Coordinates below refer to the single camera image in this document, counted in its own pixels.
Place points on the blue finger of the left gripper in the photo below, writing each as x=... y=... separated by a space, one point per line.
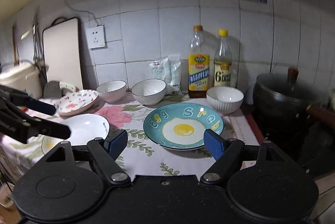
x=36 y=103
x=44 y=128

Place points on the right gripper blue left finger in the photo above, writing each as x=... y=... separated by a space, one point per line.
x=104 y=153

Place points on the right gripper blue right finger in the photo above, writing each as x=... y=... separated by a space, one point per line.
x=227 y=155

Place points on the white black-rimmed plate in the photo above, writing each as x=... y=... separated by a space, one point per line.
x=84 y=128

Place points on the pink rabbit carrot plate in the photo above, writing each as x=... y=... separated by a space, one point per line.
x=76 y=103

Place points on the blue fried egg plate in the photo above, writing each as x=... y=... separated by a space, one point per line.
x=181 y=126

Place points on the beige plastic container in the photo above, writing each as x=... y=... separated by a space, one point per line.
x=23 y=77

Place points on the hanging metal ladle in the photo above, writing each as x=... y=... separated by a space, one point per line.
x=38 y=50

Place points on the right white ribbed bowl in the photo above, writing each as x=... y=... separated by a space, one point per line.
x=225 y=100

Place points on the white ribbed bowl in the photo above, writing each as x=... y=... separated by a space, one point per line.
x=149 y=92
x=112 y=91
x=225 y=100

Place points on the left white ribbed bowl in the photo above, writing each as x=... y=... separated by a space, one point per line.
x=112 y=91

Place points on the beige cutting board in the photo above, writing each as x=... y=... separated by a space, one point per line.
x=62 y=52

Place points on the middle white ribbed bowl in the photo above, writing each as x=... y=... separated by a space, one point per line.
x=149 y=92

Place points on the black wok with lid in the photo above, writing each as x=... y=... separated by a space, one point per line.
x=285 y=94

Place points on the white seasoning bag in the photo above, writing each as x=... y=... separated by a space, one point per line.
x=161 y=69
x=175 y=70

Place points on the black gas stove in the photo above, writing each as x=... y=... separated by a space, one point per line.
x=307 y=140

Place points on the clear vinegar bottle yellow cap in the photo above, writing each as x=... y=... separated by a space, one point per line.
x=223 y=61

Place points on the amber cooking wine bottle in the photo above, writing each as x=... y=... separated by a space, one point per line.
x=198 y=65

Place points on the cleaver with cream handle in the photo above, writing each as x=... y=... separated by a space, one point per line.
x=54 y=89

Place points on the white wall power socket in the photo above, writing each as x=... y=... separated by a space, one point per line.
x=96 y=37

